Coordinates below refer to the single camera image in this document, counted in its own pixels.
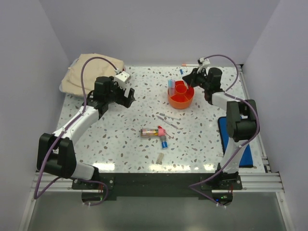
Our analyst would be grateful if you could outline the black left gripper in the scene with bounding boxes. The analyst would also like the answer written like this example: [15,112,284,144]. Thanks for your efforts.
[105,77,134,108]

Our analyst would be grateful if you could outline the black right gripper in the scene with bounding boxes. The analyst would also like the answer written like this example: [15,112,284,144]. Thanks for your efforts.
[182,67,210,90]

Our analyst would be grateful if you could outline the peach tip white marker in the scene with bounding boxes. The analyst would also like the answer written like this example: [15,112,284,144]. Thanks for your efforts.
[181,64,199,67]

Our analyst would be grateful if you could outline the purple highlighter pen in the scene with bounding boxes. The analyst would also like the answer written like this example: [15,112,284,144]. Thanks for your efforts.
[171,79,176,90]

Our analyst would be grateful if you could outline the grey cap acrylic marker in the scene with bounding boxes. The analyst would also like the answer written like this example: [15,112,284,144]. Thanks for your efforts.
[159,113,181,120]

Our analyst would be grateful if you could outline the blue cap grey glue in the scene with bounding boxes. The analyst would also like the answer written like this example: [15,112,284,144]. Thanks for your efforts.
[160,135,168,149]

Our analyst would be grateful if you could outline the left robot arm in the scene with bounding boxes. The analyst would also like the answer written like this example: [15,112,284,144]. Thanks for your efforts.
[37,71,135,189]

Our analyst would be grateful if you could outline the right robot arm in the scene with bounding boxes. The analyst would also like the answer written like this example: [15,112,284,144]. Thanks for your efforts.
[182,67,260,189]

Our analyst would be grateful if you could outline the orange round organizer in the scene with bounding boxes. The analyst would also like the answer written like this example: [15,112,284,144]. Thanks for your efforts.
[167,80,194,109]

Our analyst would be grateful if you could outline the beige cloth bag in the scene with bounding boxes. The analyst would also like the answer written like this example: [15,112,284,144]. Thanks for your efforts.
[60,53,125,97]

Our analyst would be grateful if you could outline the clear purple gel pen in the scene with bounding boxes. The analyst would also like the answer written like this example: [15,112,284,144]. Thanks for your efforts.
[156,115,179,129]

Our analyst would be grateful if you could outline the pink cap clear tube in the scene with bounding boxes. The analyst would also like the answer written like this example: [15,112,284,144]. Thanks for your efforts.
[140,128,166,138]

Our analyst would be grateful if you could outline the red white eraser pen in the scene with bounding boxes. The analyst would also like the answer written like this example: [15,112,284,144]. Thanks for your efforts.
[157,126,174,139]

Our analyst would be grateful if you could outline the small beige eraser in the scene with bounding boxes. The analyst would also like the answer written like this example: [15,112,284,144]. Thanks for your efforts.
[156,153,164,164]

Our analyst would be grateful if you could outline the blue cloth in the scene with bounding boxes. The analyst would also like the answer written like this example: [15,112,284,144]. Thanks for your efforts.
[218,116,253,168]

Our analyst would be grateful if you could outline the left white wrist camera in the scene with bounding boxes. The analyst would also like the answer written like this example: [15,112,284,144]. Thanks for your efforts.
[114,71,131,85]

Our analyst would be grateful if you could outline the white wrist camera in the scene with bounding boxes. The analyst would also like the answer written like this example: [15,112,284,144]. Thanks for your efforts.
[198,57,210,72]
[114,71,131,85]

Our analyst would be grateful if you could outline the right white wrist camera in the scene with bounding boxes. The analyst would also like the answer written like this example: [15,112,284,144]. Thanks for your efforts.
[198,57,210,72]

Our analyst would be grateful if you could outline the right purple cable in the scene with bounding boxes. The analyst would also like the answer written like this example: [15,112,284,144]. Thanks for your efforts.
[189,54,260,202]

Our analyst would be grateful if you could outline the purple cable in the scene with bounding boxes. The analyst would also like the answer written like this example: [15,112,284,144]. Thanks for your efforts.
[189,54,260,202]
[33,57,121,200]

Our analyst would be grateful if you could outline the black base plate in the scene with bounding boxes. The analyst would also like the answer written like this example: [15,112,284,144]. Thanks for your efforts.
[72,173,243,202]

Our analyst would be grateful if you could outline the aluminium frame rail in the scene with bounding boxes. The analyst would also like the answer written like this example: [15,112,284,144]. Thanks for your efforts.
[19,65,284,231]

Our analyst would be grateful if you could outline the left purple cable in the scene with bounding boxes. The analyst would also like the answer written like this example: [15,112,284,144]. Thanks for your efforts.
[33,57,121,200]

